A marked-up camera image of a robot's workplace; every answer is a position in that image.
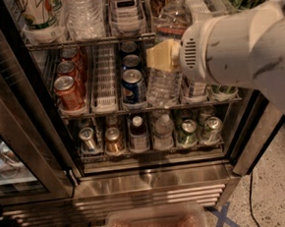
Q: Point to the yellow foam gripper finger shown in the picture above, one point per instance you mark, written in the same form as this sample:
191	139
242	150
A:
164	56

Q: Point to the clear water bottle top shelf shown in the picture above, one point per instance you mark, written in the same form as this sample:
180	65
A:
173	20

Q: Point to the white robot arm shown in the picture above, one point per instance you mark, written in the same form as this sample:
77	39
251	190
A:
246	49

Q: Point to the water bottle middle shelf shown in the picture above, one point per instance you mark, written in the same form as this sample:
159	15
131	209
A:
163	88

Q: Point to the brown tea bottle middle shelf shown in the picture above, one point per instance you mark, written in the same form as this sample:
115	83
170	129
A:
192	89

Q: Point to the tea bottle top shelf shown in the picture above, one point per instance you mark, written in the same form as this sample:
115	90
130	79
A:
126	17

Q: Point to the empty white tray top shelf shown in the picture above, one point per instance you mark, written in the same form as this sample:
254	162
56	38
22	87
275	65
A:
207	9

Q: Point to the water bottle bottom shelf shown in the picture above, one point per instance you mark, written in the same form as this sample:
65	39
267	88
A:
163	133

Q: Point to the green can bottom shelf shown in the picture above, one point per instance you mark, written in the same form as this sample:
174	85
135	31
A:
187	133

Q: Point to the tea bottle bottom shelf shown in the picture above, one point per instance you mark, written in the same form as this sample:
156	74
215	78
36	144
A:
139	135

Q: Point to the gold can bottom shelf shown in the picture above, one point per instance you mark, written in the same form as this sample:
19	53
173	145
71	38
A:
113	140

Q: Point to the silver can bottom shelf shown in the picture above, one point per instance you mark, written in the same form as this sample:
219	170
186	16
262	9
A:
87	136

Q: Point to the open fridge door right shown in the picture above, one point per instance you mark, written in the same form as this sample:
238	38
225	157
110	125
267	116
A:
259	125

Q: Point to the steel fridge base grille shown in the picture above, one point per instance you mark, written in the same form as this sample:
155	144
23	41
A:
94	198

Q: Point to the glass fridge door left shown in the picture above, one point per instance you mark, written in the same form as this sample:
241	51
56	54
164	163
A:
27	115

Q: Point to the middle blue pepsi can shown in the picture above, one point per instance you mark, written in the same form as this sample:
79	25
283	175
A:
131	61

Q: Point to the blue pepsi can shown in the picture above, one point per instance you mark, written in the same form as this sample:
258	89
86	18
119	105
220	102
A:
133	87
131	61

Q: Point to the front blue pepsi can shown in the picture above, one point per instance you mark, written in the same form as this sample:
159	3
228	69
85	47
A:
133	87

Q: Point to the front green soda can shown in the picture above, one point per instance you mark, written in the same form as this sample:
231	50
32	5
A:
223	89

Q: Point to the green can bottom right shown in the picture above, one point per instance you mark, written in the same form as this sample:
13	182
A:
211	131

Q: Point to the back red soda can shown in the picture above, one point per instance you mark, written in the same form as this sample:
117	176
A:
74	54

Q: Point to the red soda can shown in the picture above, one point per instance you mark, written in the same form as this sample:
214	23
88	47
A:
69	93
69	68
74	54

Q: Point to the middle red soda can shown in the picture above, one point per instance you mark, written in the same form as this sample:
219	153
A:
69	68

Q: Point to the front red soda can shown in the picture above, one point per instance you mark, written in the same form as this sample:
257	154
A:
69	93

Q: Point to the white patterned tall can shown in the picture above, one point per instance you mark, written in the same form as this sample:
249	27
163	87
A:
39	14

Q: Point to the clear plastic bin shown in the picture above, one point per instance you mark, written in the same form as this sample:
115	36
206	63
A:
187	214

